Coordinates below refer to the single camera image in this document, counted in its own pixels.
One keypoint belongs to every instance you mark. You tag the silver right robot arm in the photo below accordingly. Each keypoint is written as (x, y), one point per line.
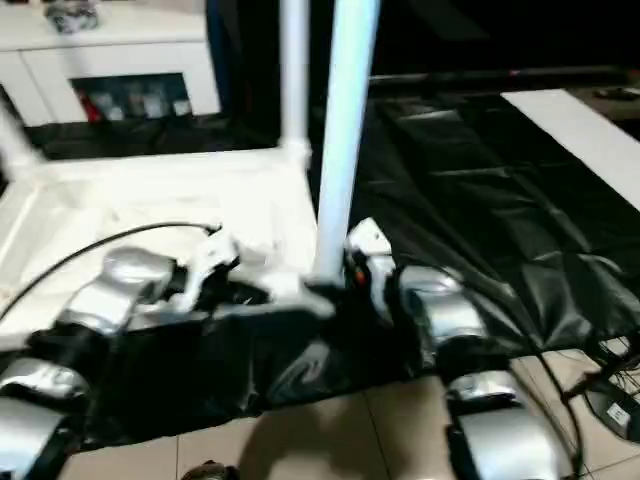
(450, 310)

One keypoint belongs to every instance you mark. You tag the white plastic table top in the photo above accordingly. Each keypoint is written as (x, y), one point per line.
(150, 200)

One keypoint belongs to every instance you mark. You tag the flat white board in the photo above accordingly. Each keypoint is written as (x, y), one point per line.
(575, 135)

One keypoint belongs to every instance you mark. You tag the long black bar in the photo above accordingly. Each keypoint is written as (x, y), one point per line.
(500, 74)

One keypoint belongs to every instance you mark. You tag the white cabinet with glass doors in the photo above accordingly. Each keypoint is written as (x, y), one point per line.
(125, 50)

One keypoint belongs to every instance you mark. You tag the black mat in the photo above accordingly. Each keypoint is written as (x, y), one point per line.
(475, 200)

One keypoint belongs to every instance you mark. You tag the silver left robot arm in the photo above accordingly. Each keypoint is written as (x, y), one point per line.
(115, 280)

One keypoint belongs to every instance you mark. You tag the small black flat device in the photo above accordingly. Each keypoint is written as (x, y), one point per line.
(616, 92)

